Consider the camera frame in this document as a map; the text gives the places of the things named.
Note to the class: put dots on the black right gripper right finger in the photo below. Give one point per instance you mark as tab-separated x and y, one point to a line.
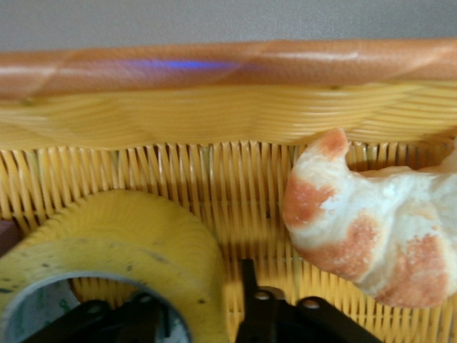
264	314

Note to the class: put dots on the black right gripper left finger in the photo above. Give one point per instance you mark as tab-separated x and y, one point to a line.
135	321

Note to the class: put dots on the yellow tape roll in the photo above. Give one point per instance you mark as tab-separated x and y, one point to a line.
118	228

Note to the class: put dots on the toy croissant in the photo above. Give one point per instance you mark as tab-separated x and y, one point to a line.
375	221

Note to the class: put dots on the yellow woven tray orange rim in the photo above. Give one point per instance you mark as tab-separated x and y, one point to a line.
221	118

